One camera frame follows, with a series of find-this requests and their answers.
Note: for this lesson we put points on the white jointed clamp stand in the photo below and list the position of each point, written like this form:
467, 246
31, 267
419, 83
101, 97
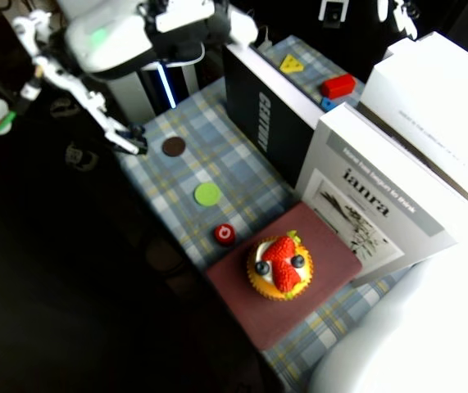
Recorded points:
94, 104

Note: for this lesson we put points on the yellow three-hole triangle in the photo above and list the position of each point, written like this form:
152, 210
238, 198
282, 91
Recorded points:
292, 65

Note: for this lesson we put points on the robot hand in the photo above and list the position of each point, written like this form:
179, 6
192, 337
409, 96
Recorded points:
407, 20
106, 45

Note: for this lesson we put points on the black box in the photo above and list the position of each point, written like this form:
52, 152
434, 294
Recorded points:
258, 118

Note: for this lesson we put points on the red cylinder with Q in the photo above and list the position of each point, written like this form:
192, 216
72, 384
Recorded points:
224, 235

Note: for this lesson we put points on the red rectangular wooden block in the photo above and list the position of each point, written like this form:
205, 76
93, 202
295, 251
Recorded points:
338, 86

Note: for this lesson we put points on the white camera bracket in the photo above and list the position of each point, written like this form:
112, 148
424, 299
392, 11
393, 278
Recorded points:
334, 19

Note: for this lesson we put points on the white ianra box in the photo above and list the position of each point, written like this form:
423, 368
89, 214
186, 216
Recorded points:
381, 184

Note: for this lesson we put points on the plaid tablecloth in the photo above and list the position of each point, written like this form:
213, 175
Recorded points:
184, 123

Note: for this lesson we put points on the brown sandwich cookie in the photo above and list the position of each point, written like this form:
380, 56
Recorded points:
174, 146

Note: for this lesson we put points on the maroon book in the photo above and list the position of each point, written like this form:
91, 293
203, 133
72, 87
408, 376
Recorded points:
299, 319

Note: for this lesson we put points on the large white rounded object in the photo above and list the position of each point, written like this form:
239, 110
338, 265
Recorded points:
401, 335

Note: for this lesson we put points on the blue three-hole triangle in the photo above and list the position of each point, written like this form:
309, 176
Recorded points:
328, 105

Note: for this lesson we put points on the cupcake with strawberries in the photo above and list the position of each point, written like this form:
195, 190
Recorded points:
280, 266

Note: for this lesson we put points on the white column with blue light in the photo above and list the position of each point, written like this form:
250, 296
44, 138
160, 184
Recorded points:
135, 98

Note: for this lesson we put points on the green sandwich cookie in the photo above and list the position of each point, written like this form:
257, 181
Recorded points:
207, 194

